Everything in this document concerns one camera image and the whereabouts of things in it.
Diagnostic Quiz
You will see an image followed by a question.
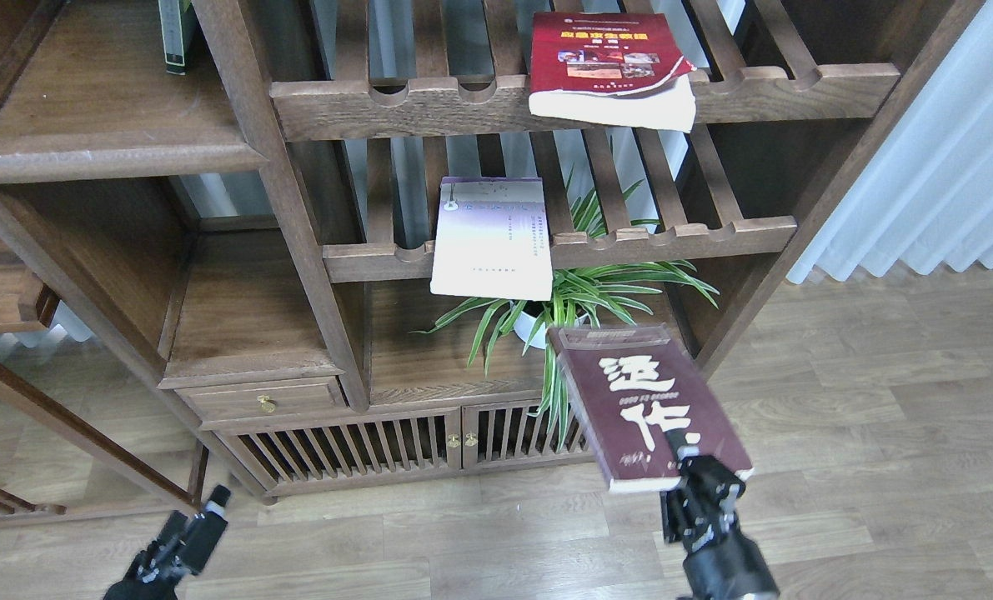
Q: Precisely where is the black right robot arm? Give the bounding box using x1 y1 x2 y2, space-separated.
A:
660 429 780 599

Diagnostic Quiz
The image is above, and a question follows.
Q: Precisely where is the red paperback book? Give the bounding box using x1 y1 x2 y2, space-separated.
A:
528 12 697 133

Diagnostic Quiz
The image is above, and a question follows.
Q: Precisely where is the white curtain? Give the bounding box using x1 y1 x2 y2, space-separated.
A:
787 1 993 284

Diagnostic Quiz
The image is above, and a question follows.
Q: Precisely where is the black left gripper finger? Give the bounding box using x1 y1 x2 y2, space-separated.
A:
175 485 232 576

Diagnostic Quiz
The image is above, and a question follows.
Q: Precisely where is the white plant pot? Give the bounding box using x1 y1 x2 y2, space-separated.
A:
513 301 590 349

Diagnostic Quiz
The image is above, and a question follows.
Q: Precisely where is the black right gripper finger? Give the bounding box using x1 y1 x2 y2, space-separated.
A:
661 490 688 538
665 429 746 509

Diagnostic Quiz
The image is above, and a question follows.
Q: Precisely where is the white and purple book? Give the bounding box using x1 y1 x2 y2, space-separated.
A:
430 176 553 301

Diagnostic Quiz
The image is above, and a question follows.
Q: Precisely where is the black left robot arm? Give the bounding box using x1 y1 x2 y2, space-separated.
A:
104 485 232 599

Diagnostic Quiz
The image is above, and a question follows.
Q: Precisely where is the maroon book with white characters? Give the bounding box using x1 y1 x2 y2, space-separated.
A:
547 324 755 493

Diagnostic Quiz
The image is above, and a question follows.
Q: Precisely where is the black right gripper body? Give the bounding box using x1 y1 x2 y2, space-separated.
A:
665 487 777 597

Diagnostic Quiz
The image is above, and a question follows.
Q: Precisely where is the dark wooden bookshelf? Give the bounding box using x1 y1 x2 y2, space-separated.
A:
0 1 983 503

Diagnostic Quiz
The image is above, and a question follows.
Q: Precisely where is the green spider plant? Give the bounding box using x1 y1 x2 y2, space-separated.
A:
413 187 720 444

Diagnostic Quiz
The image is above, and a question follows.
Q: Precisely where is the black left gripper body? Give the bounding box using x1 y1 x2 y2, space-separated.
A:
125 512 199 588

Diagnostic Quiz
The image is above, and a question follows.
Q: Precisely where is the green upright book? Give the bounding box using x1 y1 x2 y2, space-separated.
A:
159 0 198 75

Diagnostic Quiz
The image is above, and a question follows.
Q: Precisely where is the brass drawer knob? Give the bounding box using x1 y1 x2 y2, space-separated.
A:
256 395 278 414

